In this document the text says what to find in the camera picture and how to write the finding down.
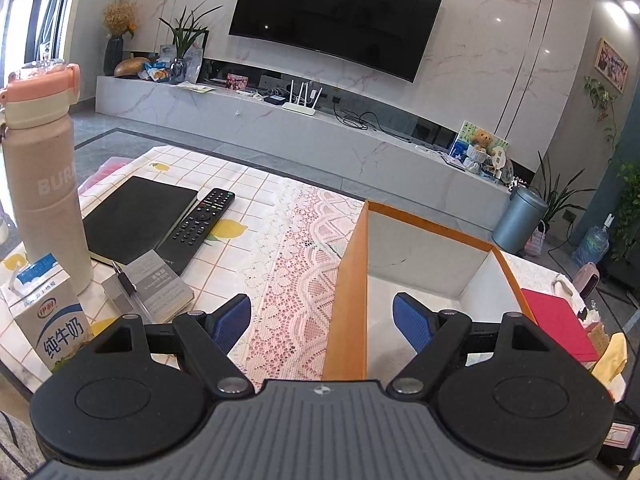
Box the pink space heater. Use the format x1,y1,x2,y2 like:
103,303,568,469
572,262,607,293

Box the long-leaf floor plant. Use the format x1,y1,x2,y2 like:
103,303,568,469
535,152,591,233

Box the blue water jug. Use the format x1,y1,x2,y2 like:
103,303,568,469
571,214,613,268

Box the grey striped cloth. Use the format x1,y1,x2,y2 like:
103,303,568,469
0,410,46,480

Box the marble television cabinet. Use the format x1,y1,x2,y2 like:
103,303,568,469
95,75,516,233

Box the grey trash can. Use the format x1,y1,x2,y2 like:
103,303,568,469
491,185,549,255

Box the white milk carton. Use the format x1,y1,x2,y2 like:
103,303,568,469
0,252,96,376

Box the black pen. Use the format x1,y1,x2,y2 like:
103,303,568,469
111,260,156,323

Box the black wall television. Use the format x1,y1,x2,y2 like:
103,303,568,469
229,0,447,83

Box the hanging ivy plant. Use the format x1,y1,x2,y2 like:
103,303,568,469
582,76,621,161

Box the grey book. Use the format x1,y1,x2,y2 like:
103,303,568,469
101,249,195,323

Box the orange cardboard box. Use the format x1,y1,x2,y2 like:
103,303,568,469
322,199,538,381

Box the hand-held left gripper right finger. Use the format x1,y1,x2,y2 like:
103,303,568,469
385,292,556,396

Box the black notebook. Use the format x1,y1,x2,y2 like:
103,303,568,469
82,176,199,267

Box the dried flowers in dark vase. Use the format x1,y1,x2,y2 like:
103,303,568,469
102,0,140,77

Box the snack bags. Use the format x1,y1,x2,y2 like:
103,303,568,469
137,57,173,83

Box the yellow cloth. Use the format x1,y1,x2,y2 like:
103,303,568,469
591,332,628,392

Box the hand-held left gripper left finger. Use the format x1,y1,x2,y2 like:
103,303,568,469
89,294,254,396

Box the brown gourd ornament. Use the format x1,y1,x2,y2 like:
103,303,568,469
114,56,151,78

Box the pink water bottle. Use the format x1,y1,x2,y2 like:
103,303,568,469
0,63,94,295

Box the framed wall picture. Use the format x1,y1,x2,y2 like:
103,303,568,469
594,37,630,93

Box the woven basket bag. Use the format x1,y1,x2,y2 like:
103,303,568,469
523,220,548,257

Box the green plant in glass vase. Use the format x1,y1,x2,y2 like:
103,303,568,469
159,1,223,85

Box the white router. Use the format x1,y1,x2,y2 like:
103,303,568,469
281,80,323,113

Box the black remote control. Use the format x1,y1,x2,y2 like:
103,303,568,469
154,188,236,277

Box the red box lid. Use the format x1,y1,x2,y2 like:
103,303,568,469
520,287,601,363

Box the green trailing plant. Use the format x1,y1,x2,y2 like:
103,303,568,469
611,160,640,263

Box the brown teddy bear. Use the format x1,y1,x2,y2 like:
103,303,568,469
467,129,494,155

